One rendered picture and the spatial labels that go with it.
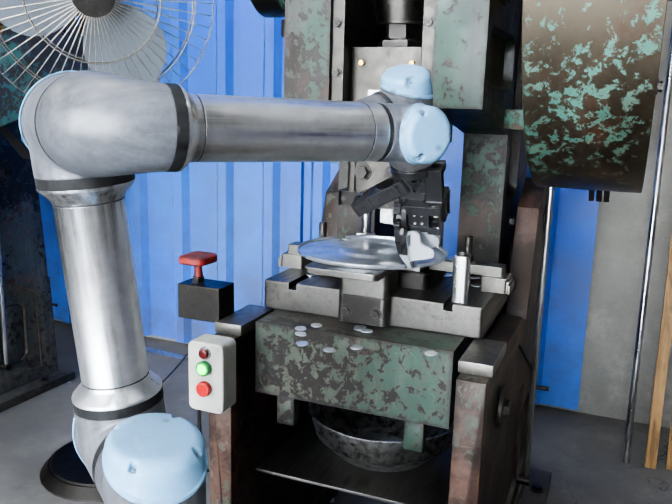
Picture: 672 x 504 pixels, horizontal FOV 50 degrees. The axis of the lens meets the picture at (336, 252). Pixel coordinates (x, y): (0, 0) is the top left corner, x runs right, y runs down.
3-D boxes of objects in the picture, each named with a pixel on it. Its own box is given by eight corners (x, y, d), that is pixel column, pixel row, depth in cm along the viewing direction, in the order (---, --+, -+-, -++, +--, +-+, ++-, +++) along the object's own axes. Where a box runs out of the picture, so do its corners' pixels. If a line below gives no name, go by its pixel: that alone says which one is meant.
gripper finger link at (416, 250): (433, 280, 125) (431, 236, 120) (400, 277, 127) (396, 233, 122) (437, 270, 127) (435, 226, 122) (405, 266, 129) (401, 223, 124)
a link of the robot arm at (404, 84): (365, 73, 108) (409, 56, 112) (371, 140, 115) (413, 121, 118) (398, 87, 103) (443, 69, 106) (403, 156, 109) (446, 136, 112)
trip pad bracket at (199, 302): (220, 379, 144) (219, 283, 140) (178, 371, 148) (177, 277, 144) (235, 369, 149) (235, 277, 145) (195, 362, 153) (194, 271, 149)
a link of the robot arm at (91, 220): (100, 524, 90) (25, 72, 76) (74, 471, 103) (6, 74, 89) (192, 491, 96) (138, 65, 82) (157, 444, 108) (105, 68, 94)
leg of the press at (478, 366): (493, 726, 128) (536, 220, 109) (429, 704, 132) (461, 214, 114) (550, 482, 211) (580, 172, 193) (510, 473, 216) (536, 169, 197)
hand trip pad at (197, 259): (201, 297, 142) (201, 259, 140) (175, 293, 144) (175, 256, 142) (220, 289, 148) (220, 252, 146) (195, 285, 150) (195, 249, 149)
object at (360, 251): (337, 275, 122) (337, 270, 122) (275, 243, 148) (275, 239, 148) (477, 263, 135) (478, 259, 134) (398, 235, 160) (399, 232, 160)
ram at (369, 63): (412, 199, 136) (420, 35, 130) (338, 193, 142) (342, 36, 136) (435, 190, 152) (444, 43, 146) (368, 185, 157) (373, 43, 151)
